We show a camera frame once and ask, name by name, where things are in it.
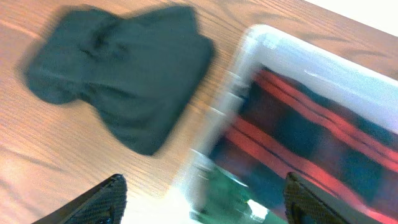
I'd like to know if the clear plastic storage bin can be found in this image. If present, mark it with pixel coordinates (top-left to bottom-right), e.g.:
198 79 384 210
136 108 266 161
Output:
172 25 397 223

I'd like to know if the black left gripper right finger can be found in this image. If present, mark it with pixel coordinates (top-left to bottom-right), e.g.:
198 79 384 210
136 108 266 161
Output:
284 172 379 224

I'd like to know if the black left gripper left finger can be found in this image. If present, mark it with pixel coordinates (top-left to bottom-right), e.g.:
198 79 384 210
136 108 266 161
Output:
32 174 127 224

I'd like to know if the red plaid flannel shirt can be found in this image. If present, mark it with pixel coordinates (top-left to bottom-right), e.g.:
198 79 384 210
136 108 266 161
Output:
210 69 397 223

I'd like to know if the green garment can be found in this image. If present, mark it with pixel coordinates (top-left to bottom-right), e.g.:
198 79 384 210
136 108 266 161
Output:
190 166 286 224

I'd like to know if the large black garment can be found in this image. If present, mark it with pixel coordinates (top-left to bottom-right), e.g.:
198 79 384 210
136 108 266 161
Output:
23 4 215 156

